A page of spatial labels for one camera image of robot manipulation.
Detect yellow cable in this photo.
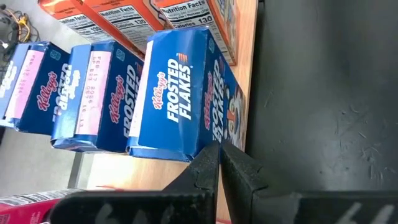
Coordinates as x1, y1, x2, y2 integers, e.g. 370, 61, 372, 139
6, 9, 34, 43

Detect Frosted Mini Wheats cereal box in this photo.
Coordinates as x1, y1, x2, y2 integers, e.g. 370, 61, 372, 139
152, 0, 241, 67
81, 0, 175, 60
37, 0, 118, 44

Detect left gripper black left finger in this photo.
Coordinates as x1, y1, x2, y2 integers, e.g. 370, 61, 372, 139
49, 141, 221, 224

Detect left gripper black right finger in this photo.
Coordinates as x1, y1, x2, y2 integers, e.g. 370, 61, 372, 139
221, 142, 398, 224

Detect wooden shelf with black frame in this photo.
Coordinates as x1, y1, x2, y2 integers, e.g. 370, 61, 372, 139
74, 0, 259, 224

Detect Froot Loops cereal box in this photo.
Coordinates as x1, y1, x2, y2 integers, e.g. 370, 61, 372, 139
0, 187, 82, 224

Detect Frosted Flakes cereal box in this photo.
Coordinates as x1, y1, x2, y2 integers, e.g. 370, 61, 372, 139
126, 27, 249, 163
0, 41, 72, 137
50, 40, 146, 154

